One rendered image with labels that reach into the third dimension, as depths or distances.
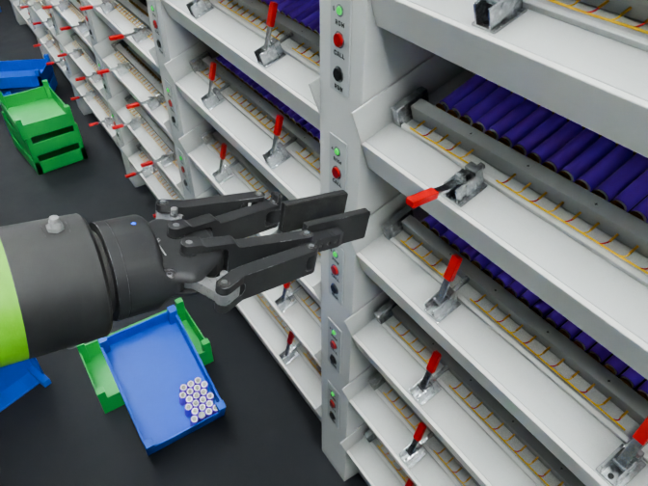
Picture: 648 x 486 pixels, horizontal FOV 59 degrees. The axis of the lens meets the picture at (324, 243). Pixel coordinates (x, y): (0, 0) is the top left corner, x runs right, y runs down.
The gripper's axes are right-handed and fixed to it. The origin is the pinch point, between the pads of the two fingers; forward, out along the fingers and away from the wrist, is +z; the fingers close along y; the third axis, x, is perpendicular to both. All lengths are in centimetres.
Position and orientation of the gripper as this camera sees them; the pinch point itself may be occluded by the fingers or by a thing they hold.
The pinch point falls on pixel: (325, 220)
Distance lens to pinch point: 52.6
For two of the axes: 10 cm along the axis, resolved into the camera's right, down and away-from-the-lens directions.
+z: 8.2, -2.1, 5.3
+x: 1.5, -8.1, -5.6
